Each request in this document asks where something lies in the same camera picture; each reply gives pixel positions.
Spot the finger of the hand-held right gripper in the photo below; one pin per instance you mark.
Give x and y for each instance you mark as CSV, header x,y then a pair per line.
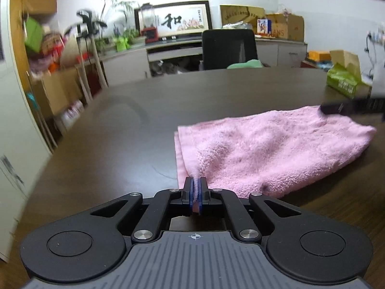
x,y
334,108

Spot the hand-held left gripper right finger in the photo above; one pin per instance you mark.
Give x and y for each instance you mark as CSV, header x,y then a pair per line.
x,y
204,194

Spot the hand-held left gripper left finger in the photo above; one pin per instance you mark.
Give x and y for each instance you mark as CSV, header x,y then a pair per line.
x,y
189,194

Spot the pink towel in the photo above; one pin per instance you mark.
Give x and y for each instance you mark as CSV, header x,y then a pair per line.
x,y
270,150

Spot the orange flat box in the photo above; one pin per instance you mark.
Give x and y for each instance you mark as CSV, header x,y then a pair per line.
x,y
318,55

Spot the green cloth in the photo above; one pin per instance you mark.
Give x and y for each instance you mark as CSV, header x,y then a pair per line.
x,y
245,64

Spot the small printed box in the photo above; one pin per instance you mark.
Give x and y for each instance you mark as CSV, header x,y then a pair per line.
x,y
263,26

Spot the white plastic bag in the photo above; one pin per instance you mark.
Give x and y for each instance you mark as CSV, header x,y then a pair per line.
x,y
284,10

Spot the black office chair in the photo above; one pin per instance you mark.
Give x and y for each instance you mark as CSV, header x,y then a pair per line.
x,y
230,48

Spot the cardboard boxes on cabinet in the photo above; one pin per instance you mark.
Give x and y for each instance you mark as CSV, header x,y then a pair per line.
x,y
240,15

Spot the white cabinet with dark top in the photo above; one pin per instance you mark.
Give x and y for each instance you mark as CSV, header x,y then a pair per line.
x,y
126,66

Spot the green gift bag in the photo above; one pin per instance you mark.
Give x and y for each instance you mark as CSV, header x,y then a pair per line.
x,y
121,43

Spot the open brown cardboard box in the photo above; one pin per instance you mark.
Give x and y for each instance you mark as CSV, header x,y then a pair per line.
x,y
58,90

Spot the small potted plant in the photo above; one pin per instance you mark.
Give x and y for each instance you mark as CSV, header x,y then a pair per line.
x,y
134,34

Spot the framed calligraphy picture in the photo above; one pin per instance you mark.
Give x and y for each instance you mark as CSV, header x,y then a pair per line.
x,y
182,19

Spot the red base blender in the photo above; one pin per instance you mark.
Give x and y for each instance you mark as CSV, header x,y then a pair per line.
x,y
149,22

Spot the tall palm plant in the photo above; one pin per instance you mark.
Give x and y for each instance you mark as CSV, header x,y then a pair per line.
x,y
112,4

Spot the wall outlet with plug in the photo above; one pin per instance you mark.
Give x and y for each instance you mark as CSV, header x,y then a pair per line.
x,y
376,36

